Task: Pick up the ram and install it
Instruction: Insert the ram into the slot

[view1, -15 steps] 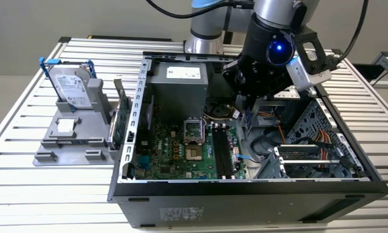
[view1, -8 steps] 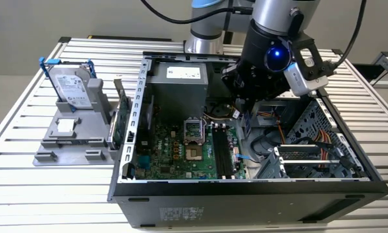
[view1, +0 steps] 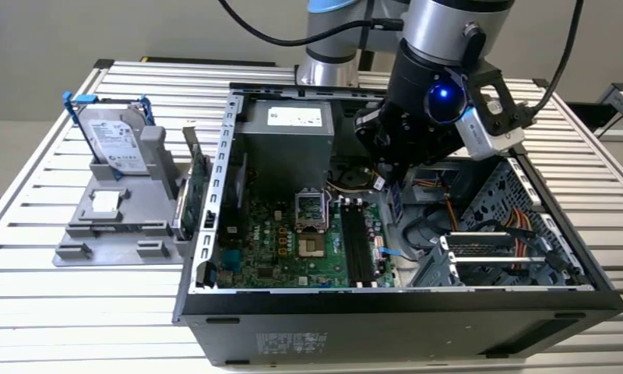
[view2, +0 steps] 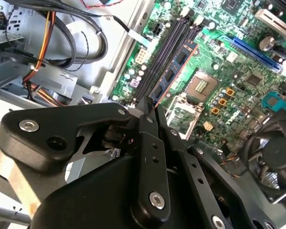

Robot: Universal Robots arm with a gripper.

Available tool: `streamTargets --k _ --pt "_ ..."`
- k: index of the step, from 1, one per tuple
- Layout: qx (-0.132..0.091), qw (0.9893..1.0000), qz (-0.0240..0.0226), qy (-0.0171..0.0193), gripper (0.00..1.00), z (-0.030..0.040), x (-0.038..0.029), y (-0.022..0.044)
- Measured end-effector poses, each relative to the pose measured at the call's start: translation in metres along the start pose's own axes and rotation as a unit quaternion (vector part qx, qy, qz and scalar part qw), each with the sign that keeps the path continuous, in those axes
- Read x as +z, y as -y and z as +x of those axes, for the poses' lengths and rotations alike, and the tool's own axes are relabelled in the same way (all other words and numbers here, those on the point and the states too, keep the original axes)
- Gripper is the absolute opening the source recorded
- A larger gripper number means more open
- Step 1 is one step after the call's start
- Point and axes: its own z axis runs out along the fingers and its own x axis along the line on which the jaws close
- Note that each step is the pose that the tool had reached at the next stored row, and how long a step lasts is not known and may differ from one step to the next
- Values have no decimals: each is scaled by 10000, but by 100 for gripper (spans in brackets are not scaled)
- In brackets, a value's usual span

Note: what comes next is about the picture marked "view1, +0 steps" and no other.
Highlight metal drive cage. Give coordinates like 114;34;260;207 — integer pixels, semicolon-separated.
395;155;505;203

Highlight grey power supply unit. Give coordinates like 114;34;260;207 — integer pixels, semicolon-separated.
237;99;337;196

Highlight black rectangular block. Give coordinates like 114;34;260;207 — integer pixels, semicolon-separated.
565;101;619;132

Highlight metal socket cover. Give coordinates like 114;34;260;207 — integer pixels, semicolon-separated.
295;188;328;231

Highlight CPU socket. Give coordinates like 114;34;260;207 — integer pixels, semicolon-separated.
297;232;328;259

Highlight metal disk bay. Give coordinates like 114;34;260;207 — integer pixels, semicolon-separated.
409;229;552;288

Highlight black expansion slot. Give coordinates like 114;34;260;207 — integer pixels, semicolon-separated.
222;196;245;250

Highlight green graphics card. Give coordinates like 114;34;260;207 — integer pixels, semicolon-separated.
171;120;212;241

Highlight green motherboard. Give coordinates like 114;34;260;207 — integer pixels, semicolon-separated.
215;194;396;289

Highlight hard disk in blue carrier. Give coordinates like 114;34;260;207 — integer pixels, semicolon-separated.
62;91;160;180

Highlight grey plastic parts rack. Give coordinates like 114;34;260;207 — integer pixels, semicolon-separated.
52;124;196;268

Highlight black open PC case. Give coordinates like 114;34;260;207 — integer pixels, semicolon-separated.
172;80;623;367

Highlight silver CPU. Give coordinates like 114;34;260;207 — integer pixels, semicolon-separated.
91;189;122;211

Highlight black camera bracket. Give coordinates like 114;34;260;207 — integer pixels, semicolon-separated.
467;62;536;136

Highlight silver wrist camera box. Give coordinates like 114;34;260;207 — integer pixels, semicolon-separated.
455;108;527;161

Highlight black camera cable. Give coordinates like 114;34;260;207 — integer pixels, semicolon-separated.
529;0;587;118
218;0;404;47

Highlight thin orange wires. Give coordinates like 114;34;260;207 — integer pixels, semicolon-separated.
413;177;460;235

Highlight black looped cable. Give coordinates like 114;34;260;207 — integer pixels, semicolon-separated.
403;213;452;263

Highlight black flat data cable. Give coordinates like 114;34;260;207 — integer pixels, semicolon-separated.
465;219;540;239

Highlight orange yellow red wire bundle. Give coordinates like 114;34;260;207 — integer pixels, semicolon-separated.
504;208;536;270

